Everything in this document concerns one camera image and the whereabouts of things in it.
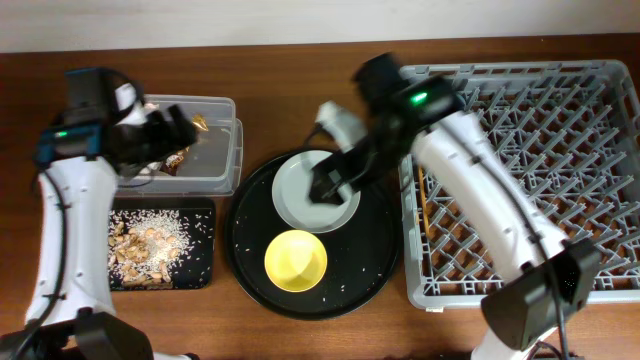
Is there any yellow bowl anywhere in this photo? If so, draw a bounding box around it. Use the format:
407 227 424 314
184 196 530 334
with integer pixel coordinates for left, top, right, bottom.
264 230 328 293

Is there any black rectangular tray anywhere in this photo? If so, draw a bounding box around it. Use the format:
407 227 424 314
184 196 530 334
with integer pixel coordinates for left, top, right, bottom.
107 197 217 292

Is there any grey plastic dishwasher rack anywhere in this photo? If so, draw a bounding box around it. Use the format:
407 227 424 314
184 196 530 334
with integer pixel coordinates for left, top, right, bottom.
399 60 639 312

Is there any clear plastic waste bin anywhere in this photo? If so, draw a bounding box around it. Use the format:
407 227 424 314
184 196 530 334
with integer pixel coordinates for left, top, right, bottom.
64 93 244 198

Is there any gold snack wrapper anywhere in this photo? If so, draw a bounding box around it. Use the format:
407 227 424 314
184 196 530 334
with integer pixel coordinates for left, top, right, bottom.
159 113 210 177

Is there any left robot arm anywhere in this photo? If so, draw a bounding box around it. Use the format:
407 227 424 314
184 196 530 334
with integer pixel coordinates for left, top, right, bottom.
1 67 197 359

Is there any food scraps and rice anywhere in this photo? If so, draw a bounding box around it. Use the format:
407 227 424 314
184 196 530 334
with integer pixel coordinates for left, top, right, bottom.
107 209 214 290

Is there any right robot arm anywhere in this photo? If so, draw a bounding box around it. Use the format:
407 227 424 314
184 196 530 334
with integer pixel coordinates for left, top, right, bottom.
308 53 600 359

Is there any wooden chopstick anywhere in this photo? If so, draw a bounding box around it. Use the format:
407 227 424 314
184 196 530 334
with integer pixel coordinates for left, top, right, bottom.
417 166 431 240

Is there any pink plastic cup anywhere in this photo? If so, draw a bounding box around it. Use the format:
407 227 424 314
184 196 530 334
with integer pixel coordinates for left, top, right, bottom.
337 183 356 203

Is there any grey round plate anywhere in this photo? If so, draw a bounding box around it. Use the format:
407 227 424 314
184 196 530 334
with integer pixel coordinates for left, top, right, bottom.
272 150 361 234

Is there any round black serving tray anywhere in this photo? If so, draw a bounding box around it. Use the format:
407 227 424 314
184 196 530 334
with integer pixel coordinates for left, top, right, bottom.
223 149 402 320

